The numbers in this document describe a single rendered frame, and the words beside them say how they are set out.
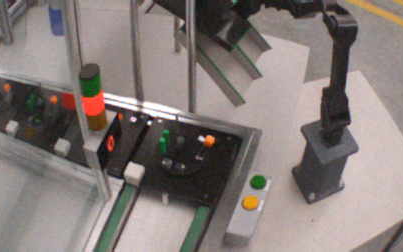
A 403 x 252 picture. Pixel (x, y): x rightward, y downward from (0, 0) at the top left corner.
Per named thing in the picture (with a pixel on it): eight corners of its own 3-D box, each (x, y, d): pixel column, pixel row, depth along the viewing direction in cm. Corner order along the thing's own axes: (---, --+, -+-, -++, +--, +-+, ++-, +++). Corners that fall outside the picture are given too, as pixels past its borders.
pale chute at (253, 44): (263, 51, 165) (272, 48, 162) (247, 74, 158) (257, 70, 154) (209, -9, 157) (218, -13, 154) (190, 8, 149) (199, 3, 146)
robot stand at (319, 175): (344, 188, 143) (359, 148, 128) (308, 205, 139) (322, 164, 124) (327, 156, 152) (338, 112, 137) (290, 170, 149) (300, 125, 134)
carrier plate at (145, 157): (238, 139, 145) (238, 134, 143) (211, 207, 130) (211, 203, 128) (156, 119, 150) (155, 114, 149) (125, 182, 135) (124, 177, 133)
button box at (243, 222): (270, 188, 140) (273, 175, 135) (248, 246, 126) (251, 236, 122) (247, 183, 141) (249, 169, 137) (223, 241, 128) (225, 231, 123)
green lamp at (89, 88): (106, 83, 101) (104, 66, 97) (95, 100, 98) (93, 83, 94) (87, 80, 102) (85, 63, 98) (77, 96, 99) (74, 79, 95)
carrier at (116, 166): (151, 118, 151) (148, 87, 141) (120, 181, 135) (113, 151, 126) (85, 101, 156) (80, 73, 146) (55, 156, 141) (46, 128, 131)
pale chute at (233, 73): (253, 80, 156) (263, 76, 153) (234, 107, 148) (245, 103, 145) (194, 12, 148) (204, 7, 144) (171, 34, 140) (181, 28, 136)
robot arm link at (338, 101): (359, 21, 103) (347, 9, 108) (337, 22, 102) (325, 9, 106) (347, 118, 125) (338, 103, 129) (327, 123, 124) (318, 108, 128)
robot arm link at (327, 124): (349, 128, 125) (354, 112, 121) (325, 135, 124) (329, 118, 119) (340, 110, 130) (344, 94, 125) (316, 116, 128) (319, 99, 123)
